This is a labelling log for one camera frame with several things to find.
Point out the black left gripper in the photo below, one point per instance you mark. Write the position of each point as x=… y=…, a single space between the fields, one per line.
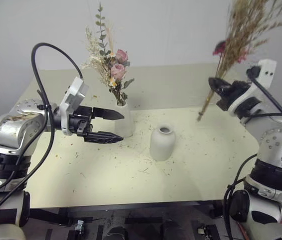
x=79 y=120

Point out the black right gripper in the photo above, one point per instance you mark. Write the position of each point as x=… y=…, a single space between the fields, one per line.
x=236 y=87

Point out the dried grass red flower bouquet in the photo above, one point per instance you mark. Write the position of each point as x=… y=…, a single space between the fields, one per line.
x=238 y=42

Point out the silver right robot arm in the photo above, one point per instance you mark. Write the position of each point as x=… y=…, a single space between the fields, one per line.
x=275 y=147

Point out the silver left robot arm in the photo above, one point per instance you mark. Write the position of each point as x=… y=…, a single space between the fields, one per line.
x=8 y=130

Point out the tall conical white vase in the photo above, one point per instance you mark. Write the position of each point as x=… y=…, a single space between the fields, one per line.
x=125 y=122

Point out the pink rose dried bouquet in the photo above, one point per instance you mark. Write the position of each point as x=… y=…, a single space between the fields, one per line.
x=117 y=70

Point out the round white ceramic vase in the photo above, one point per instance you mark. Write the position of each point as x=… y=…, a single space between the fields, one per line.
x=162 y=145

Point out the small silver metal clamp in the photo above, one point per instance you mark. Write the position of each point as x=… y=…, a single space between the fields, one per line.
x=80 y=225
x=201 y=230

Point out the dark rounded shape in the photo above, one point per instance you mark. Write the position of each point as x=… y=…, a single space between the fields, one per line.
x=116 y=233

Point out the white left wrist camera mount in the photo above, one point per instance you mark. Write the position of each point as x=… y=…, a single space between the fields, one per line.
x=74 y=96

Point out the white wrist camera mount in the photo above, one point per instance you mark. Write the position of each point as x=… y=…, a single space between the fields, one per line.
x=74 y=96
x=268 y=70

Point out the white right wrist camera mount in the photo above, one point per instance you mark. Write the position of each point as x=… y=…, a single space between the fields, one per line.
x=268 y=70

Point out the black table frame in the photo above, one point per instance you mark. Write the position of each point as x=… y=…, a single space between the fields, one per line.
x=130 y=208

